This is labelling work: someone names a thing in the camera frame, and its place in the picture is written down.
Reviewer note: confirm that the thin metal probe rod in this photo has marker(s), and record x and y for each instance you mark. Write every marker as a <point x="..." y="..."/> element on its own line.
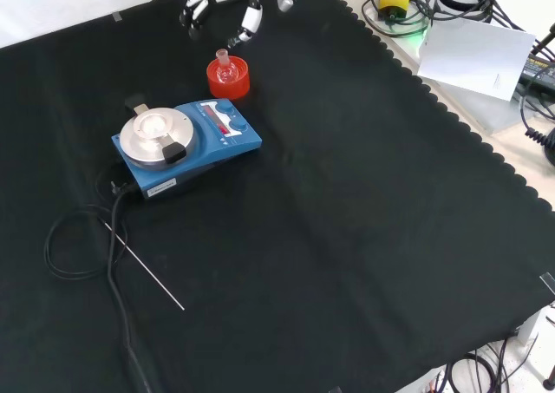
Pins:
<point x="147" y="269"/>

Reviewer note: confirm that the white paper sheet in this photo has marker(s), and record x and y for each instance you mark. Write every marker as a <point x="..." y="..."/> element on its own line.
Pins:
<point x="472" y="56"/>

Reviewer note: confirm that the clear glass round-bottom flask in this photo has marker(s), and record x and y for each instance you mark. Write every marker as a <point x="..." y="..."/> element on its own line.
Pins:
<point x="226" y="73"/>

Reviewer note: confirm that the black power supply brick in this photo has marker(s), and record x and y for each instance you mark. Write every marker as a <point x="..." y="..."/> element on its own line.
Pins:
<point x="537" y="70"/>

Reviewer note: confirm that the red round flask stand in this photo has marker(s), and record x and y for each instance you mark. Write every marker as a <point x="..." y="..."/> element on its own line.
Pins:
<point x="230" y="90"/>

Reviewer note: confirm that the black bench cloth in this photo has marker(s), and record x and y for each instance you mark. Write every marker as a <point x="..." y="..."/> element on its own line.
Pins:
<point x="325" y="215"/>

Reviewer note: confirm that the clear cloth clip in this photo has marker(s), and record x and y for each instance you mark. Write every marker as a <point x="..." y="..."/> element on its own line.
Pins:
<point x="117" y="16"/>
<point x="336" y="389"/>
<point x="549" y="284"/>

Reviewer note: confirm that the blue-base heater with steel plate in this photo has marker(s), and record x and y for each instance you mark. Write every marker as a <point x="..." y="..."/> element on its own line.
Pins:
<point x="208" y="150"/>

